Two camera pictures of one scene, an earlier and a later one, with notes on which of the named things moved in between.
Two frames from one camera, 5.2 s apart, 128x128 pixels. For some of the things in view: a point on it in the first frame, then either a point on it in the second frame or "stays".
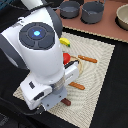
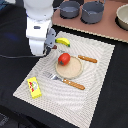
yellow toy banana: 65,41 stays
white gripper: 36,93 → 41,37
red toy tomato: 66,57 stays
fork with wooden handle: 77,85 stays
